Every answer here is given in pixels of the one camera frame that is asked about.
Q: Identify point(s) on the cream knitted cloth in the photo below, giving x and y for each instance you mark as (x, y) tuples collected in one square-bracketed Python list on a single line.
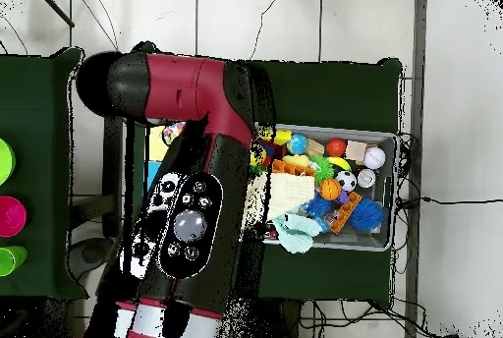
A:
[(292, 192)]

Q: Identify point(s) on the polka dot paper wrapper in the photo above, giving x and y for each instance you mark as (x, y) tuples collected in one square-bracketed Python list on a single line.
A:
[(172, 133)]

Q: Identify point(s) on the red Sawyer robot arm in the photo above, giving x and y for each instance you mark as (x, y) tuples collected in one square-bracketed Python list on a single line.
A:
[(184, 86)]

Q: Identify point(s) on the wooden box with three holes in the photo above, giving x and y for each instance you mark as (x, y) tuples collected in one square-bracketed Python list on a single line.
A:
[(155, 149)]

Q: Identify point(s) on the green spiky ball with eyes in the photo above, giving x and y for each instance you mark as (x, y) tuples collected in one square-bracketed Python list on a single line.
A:
[(323, 169)]

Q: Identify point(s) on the light blue cloth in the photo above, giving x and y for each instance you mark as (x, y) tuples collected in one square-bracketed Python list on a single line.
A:
[(296, 232)]

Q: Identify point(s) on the small orange basketball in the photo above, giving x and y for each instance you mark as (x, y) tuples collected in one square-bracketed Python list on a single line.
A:
[(330, 189)]

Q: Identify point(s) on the orange red ball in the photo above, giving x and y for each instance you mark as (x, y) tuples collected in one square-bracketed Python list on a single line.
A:
[(336, 147)]

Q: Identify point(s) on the small soccer ball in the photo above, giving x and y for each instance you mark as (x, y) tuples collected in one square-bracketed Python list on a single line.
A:
[(346, 180)]

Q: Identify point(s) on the dark green table cloth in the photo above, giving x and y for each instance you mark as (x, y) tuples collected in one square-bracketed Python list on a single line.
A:
[(35, 98), (334, 90)]

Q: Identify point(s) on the blue spiky ball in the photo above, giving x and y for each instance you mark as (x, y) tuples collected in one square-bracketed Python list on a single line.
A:
[(366, 215)]

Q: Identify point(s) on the small white baseball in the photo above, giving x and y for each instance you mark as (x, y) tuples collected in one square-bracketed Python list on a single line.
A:
[(374, 157)]

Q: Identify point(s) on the black upright panel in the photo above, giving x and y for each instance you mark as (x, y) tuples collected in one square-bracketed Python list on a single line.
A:
[(112, 177)]

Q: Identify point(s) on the grey stand foot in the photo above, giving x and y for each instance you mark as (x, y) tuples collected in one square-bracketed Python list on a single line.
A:
[(88, 253)]

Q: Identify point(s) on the pink plastic cup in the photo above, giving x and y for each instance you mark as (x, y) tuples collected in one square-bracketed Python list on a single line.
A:
[(11, 216)]

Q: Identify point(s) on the neon green plastic cup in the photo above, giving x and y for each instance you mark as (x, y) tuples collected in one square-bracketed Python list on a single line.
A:
[(6, 163), (10, 261)]

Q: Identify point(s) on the black pole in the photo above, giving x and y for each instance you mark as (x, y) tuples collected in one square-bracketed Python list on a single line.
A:
[(55, 8)]

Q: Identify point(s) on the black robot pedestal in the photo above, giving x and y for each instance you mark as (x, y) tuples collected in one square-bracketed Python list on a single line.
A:
[(283, 322)]

